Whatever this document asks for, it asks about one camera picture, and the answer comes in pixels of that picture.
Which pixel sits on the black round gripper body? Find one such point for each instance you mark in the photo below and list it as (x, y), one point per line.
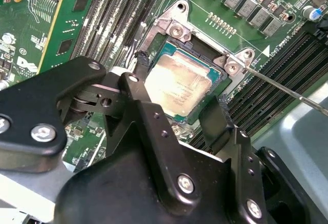
(115, 188)

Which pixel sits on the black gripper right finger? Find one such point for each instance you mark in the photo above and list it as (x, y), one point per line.
(248, 178)

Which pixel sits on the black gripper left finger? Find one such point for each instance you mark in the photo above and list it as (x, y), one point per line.
(30, 106)

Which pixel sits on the silver topped CPU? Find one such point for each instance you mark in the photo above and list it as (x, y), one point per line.
(179, 85)

